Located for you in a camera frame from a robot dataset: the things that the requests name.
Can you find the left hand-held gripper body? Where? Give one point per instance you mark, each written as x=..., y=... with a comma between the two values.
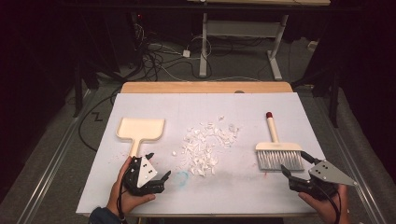
x=146, y=171

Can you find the cream brush with red tip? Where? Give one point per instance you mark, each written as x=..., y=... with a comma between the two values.
x=278, y=155

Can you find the pile of white paper scraps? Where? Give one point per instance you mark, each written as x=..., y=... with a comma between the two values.
x=202, y=149

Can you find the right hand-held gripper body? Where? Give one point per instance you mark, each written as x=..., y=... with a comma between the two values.
x=330, y=174

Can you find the white board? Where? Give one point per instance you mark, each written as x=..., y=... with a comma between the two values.
x=224, y=193

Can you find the white metal desk frame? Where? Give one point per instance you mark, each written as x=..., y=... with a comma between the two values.
x=204, y=46

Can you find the person's right hand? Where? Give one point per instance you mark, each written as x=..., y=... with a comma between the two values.
x=327, y=210

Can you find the cream plastic dustpan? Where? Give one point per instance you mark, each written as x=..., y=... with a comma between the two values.
x=140, y=128

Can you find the person's left hand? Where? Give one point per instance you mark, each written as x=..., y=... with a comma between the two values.
x=124, y=200

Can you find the white power adapter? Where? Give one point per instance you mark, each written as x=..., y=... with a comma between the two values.
x=186, y=53

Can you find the wooden table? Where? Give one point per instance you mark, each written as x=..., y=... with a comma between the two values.
x=186, y=87

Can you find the metal floor rail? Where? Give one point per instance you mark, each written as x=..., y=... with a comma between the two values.
x=358, y=180
x=53, y=161

